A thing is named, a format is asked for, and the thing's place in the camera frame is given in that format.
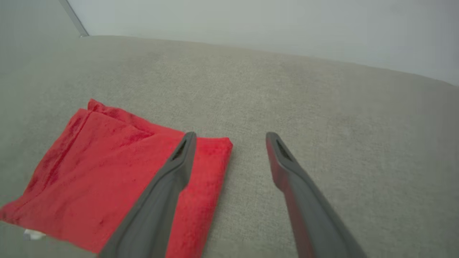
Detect red garment with white sleeve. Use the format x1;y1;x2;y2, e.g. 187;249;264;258
0;99;233;258

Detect grey metal wall trim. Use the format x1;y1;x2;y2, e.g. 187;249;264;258
59;0;90;38

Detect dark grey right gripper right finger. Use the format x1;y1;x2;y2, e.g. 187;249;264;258
265;132;367;258

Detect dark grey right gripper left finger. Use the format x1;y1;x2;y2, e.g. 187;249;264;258
97;132;197;258

